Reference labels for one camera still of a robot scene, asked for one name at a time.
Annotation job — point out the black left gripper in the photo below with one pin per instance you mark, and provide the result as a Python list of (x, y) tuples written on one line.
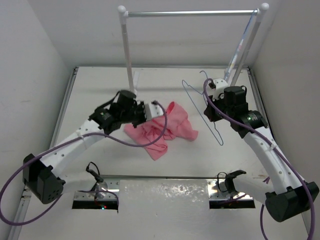
[(141, 106)]

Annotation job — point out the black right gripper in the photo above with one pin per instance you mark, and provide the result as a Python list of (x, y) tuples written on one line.
[(209, 112)]

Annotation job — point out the pink t shirt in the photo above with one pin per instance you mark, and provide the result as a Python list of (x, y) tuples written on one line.
[(177, 125)]

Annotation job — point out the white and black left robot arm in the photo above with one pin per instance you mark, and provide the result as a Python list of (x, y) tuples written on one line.
[(43, 174)]

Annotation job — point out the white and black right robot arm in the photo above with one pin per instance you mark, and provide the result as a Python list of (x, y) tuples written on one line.
[(288, 194)]

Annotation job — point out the white clothes rack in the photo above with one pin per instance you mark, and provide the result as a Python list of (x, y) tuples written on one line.
[(186, 38)]

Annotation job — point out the white front cover panel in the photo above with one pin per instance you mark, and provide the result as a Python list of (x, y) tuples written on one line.
[(157, 210)]

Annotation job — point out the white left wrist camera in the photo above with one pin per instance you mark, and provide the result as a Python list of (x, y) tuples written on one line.
[(153, 110)]

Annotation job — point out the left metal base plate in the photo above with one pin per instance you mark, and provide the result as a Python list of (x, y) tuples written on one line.
[(102, 191)]

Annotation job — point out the metal base plate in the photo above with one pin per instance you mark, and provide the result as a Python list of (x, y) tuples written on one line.
[(102, 191), (217, 191)]

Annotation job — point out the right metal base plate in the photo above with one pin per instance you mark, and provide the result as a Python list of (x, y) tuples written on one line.
[(217, 191)]

